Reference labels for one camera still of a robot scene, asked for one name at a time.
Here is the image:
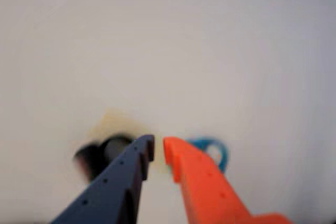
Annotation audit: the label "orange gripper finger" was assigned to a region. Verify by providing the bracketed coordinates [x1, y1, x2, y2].
[162, 136, 295, 224]

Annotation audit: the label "navy blue gripper finger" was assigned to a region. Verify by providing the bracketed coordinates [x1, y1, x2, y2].
[49, 134, 155, 224]

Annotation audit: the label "wide masking tape strip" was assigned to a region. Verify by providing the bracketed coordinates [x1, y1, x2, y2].
[89, 107, 170, 175]

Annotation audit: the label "blue handled scissors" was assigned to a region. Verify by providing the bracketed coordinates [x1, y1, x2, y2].
[185, 136, 229, 175]

